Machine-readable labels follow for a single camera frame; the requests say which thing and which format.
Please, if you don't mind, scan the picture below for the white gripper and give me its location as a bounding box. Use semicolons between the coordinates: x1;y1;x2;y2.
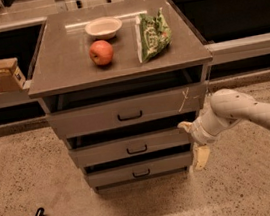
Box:
177;118;217;170

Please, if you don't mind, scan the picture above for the grey drawer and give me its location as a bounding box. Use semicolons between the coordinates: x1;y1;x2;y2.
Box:
85;151;193;188
69;128;194;168
46;83;207;139

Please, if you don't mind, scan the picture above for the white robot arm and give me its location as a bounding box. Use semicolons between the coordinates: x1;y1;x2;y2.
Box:
177;88;270;170

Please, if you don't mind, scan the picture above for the grey top drawer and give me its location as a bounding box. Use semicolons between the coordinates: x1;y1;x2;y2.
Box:
46;83;207;139

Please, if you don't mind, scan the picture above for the grey drawer cabinet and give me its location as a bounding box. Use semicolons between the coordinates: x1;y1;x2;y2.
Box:
29;0;212;190

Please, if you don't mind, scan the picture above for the grey bottom drawer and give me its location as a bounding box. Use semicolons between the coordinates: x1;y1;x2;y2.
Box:
85;151;193;188

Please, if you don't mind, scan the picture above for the open cardboard box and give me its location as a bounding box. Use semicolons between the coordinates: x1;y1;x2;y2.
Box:
0;57;26;93

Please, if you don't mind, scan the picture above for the green chip bag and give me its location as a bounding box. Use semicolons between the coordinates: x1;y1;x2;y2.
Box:
135;8;172;63

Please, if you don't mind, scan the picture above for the red apple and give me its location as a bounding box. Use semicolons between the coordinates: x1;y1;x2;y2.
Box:
89;40;114;66

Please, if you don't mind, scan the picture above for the white bowl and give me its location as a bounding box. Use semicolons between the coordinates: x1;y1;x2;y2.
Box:
85;16;122;40

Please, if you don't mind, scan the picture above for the white string on drawer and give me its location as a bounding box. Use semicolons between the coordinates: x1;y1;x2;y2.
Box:
175;87;194;113

